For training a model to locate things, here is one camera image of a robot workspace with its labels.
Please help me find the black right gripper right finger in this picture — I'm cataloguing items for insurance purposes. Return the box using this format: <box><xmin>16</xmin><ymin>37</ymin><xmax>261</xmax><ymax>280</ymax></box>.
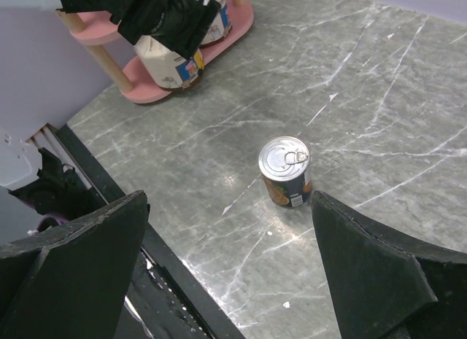
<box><xmin>311</xmin><ymin>191</ymin><xmax>466</xmax><ymax>338</ymax></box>

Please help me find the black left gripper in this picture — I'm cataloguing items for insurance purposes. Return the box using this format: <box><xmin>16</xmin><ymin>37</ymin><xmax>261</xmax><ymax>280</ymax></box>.
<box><xmin>61</xmin><ymin>0</ymin><xmax>221</xmax><ymax>59</ymax></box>

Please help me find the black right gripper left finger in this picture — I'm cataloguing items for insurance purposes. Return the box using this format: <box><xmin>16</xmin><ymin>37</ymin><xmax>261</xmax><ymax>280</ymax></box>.
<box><xmin>1</xmin><ymin>191</ymin><xmax>149</xmax><ymax>338</ymax></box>

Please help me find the beige roll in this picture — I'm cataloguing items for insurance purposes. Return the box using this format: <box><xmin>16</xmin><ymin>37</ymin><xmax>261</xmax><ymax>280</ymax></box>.
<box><xmin>134</xmin><ymin>36</ymin><xmax>205</xmax><ymax>91</ymax></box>
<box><xmin>201</xmin><ymin>0</ymin><xmax>232</xmax><ymax>47</ymax></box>

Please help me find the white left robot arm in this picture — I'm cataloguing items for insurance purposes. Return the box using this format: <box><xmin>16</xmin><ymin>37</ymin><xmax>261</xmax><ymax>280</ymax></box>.
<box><xmin>1</xmin><ymin>0</ymin><xmax>220</xmax><ymax>233</ymax></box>

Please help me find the pink three-tier shelf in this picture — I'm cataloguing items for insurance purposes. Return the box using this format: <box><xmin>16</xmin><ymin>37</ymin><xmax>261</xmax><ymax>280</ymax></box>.
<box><xmin>58</xmin><ymin>0</ymin><xmax>254</xmax><ymax>104</ymax></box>

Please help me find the tin can orange label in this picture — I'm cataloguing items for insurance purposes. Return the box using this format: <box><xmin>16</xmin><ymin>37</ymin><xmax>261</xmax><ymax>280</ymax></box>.
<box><xmin>258</xmin><ymin>136</ymin><xmax>312</xmax><ymax>208</ymax></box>

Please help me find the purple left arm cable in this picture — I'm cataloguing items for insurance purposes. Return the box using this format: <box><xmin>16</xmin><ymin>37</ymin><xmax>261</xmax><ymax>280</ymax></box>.
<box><xmin>27</xmin><ymin>213</ymin><xmax>70</xmax><ymax>234</ymax></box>

